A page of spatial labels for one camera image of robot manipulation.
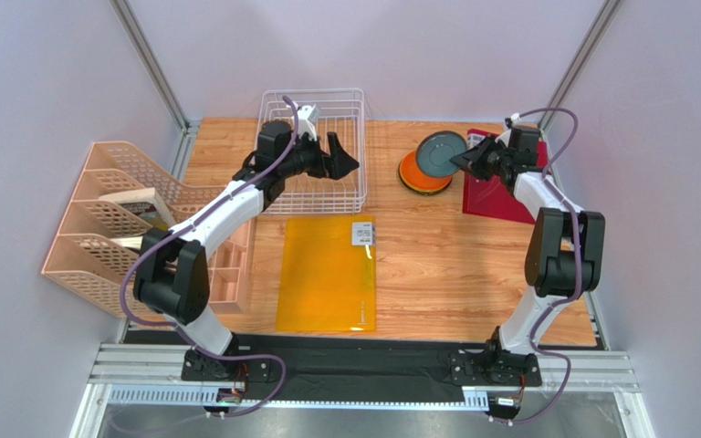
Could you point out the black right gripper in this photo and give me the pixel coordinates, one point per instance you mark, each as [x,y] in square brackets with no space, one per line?
[484,161]

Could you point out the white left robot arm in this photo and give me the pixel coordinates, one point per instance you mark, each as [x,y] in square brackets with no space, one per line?
[171,275]

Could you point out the beige compartment desk organizer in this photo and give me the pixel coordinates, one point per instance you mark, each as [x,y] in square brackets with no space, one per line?
[230,271]

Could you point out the aluminium front rail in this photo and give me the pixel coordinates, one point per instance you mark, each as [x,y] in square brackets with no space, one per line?
[133,391]

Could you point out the orange plate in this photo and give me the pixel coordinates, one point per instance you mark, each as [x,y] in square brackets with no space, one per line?
[409,171]

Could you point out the book in file rack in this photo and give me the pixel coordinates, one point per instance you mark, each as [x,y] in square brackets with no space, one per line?
[130,242]
[146,204]

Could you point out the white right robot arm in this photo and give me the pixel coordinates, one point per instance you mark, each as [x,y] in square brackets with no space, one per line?
[563,261]

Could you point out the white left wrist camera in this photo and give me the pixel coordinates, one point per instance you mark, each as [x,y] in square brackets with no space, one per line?
[308,121]

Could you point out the green plate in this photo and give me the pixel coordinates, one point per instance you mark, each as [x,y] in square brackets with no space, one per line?
[427,191]

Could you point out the orange translucent folder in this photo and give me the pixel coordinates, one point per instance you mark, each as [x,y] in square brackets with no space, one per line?
[328,275]

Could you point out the red folder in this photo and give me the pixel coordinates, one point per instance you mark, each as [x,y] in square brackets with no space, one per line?
[496,199]

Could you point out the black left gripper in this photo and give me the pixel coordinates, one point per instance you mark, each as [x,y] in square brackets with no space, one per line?
[335,165]

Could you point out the white wire dish rack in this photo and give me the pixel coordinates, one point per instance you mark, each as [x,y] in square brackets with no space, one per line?
[342,111]

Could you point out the beige file organizer rack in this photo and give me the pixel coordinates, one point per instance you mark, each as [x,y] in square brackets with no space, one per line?
[84,257]

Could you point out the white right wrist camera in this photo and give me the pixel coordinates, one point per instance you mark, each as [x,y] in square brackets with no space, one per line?
[513,121]

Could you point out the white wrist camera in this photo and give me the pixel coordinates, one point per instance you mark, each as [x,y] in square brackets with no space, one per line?
[513,121]
[308,121]

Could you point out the dark grey plate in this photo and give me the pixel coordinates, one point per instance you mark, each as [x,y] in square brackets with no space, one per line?
[434,154]

